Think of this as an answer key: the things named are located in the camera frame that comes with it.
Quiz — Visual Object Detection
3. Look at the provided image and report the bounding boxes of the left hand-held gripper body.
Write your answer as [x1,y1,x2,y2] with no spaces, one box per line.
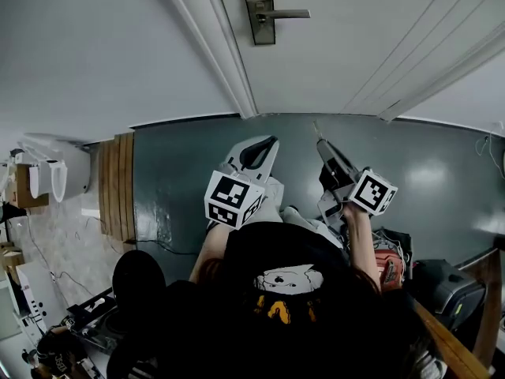
[204,162,273,231]

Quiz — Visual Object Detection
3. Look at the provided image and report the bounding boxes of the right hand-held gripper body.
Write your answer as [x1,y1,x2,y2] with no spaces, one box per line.
[317,168,398,228]

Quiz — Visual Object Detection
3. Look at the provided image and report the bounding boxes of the person's right forearm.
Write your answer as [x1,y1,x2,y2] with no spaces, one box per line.
[341,203,383,292]

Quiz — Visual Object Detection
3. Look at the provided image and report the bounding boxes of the person's left forearm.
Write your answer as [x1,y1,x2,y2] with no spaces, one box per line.
[189,223,238,284]

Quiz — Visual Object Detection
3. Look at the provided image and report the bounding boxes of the white door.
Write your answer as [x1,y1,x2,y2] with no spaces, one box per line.
[212,0,505,118]

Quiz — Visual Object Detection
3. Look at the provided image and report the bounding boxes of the person's light grey trousers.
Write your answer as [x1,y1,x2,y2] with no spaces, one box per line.
[244,175,350,252]

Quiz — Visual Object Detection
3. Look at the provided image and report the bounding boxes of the person's black printed T-shirt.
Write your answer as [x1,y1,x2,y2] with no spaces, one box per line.
[165,221,427,379]

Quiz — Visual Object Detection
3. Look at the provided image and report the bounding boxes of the red pouch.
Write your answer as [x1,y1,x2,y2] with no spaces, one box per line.
[374,249,407,291]

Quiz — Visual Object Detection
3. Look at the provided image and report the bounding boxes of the wooden floor strip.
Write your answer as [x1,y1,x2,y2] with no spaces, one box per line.
[97,131,137,244]

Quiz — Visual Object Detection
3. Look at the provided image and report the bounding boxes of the black hard case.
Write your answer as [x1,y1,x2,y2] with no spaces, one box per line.
[410,258,487,328]

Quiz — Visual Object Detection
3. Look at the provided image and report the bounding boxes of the large white toilet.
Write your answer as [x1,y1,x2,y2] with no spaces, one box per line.
[23,132,92,204]

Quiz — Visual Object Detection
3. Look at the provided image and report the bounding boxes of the black flat appliance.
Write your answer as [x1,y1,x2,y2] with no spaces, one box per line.
[66,286,120,355]

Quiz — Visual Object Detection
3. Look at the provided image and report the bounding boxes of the small white toilet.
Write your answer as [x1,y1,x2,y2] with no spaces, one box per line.
[27,162,51,201]

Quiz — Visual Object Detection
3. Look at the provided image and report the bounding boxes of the brown cardboard box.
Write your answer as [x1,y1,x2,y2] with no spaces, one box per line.
[7,163,51,209]

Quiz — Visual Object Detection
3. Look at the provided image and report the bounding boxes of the white box appliance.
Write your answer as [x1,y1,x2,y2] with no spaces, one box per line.
[15,261,67,332]

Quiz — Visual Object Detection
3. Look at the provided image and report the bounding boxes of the black bag with cables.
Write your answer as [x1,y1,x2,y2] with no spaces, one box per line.
[370,227,414,291]

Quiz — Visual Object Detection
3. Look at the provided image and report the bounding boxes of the black floor cable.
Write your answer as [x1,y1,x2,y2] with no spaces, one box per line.
[133,238,200,257]

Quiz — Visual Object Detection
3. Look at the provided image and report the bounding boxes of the white door frame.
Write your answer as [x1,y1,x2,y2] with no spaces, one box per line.
[155,0,505,122]

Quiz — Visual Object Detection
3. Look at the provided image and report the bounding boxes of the dark metal door lock handle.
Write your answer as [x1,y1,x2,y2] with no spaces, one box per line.
[239,0,312,47]

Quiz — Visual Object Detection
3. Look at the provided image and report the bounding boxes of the white wall cable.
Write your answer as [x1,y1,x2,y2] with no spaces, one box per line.
[474,132,505,170]

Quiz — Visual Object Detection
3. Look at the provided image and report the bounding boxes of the wooden furniture frame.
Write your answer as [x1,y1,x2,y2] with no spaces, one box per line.
[413,246,505,379]

